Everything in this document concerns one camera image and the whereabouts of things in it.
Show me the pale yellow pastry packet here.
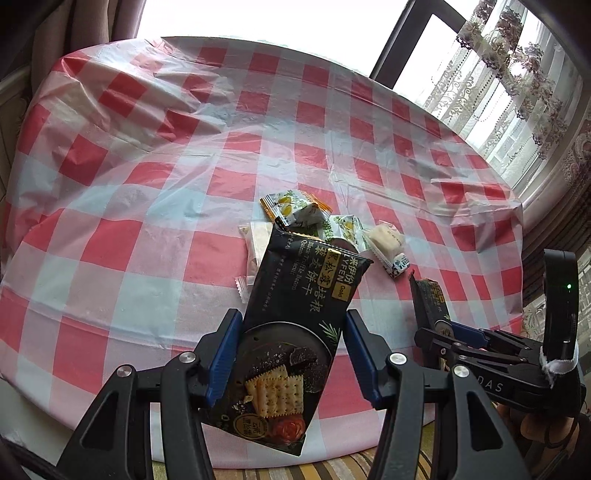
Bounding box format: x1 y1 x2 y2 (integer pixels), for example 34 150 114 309
362 222 414 280

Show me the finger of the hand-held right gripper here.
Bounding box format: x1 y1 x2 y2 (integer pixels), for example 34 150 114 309
434 320 541 356
413 326 532 384

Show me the small white green snack packet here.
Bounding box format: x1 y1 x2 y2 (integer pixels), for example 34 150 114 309
293 203 325 228

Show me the mauve patterned curtain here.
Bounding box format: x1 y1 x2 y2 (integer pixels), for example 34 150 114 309
519 115 591 333

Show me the long white snack packet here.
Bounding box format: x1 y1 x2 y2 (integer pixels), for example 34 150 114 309
238 222 278 303

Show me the orange edged ginkgo nut packet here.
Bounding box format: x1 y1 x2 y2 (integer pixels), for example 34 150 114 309
260 190 324 229

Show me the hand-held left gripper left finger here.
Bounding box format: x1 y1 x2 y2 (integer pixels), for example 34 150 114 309
55 308 244 480

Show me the red white checkered tablecloth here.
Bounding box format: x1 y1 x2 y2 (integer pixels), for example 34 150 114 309
0 36 525 462

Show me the black cracker packet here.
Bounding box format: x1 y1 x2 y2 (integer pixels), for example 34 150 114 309
409 274 453 334
198 224 374 457

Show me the person's right hand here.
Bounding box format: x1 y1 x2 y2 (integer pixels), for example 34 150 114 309
496 401 583 452

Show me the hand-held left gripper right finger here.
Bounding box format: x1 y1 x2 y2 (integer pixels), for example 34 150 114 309
345 308 536 480

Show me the white lace curtain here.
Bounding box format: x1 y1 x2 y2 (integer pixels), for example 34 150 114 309
425 0 583 185

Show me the green striped ginkgo nut packet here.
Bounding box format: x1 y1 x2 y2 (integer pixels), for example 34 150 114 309
323 215 366 252

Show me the dark window frame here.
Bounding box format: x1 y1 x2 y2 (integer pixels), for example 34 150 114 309
369 0 467 90

